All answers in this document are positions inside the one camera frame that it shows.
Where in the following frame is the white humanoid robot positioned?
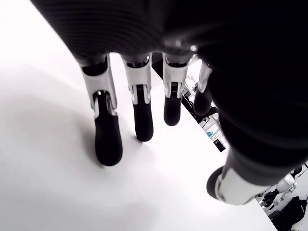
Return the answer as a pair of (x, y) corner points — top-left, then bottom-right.
(259, 167), (301, 210)

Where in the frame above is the small black box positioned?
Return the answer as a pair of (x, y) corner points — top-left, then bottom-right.
(213, 138), (226, 153)

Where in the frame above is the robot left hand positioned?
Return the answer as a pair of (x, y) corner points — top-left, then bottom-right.
(30, 0), (308, 205)

